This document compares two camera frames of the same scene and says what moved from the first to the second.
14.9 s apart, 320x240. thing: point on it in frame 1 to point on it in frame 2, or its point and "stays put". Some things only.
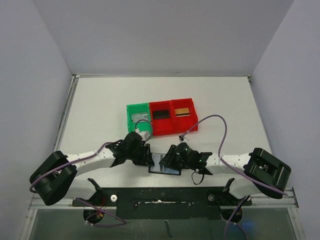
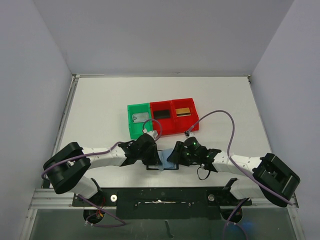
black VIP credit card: x=161 y=114 stays put
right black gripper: x=170 y=155 to x=179 y=152
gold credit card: x=182 y=112 stays put
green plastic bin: x=138 y=108 stays put
